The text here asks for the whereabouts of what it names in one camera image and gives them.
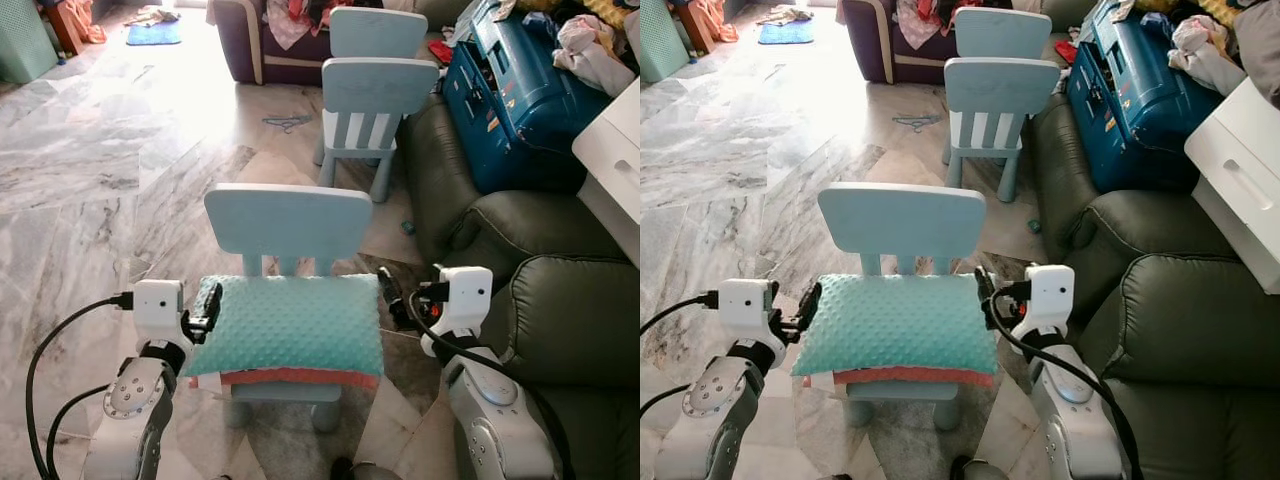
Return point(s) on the blue floor mat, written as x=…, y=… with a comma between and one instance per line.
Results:
x=154, y=34
x=786, y=33

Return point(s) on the light blue slatted child chair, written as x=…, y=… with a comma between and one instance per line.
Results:
x=380, y=85
x=1000, y=85

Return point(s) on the pink white clothes pile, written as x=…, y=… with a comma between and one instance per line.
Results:
x=1200, y=50
x=590, y=55

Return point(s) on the small red item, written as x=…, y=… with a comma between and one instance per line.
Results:
x=1065, y=50
x=440, y=50

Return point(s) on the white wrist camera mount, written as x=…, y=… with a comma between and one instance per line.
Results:
x=158, y=305
x=1052, y=292
x=742, y=305
x=468, y=295

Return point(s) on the blue hard suitcase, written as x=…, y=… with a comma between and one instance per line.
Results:
x=520, y=110
x=1140, y=110

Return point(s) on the grey robot right leg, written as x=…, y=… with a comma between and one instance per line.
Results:
x=990, y=472
x=375, y=473

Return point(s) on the mint green box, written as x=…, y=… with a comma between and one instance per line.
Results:
x=25, y=40
x=662, y=40

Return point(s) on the teal dotted pillow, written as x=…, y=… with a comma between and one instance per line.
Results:
x=290, y=325
x=900, y=325

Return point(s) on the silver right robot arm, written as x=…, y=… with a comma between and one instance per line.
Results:
x=1070, y=420
x=495, y=420

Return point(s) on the orange cloth bundle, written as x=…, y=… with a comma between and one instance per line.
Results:
x=75, y=20
x=708, y=20

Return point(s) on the yellow patterned cloth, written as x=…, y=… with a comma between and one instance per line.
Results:
x=590, y=10
x=1210, y=8

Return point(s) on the beige cloth pile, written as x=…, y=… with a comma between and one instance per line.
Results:
x=785, y=14
x=152, y=15

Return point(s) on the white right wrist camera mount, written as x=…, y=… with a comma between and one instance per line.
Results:
x=468, y=295
x=1052, y=292

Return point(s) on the grey-green leather armchair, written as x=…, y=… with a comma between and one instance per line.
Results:
x=1140, y=220
x=520, y=220

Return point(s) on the pink red clothes heap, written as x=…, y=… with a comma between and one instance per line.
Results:
x=295, y=20
x=920, y=20

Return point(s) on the grey cushion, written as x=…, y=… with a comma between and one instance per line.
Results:
x=1262, y=50

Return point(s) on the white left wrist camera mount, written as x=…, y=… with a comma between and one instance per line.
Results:
x=158, y=305
x=742, y=305

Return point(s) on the white drawer cabinet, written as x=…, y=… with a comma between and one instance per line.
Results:
x=612, y=160
x=1240, y=170

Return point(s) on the thin clothes hanger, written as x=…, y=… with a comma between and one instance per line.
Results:
x=920, y=123
x=290, y=124

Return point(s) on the purple sofa with beige trim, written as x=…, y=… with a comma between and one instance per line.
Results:
x=865, y=40
x=235, y=40

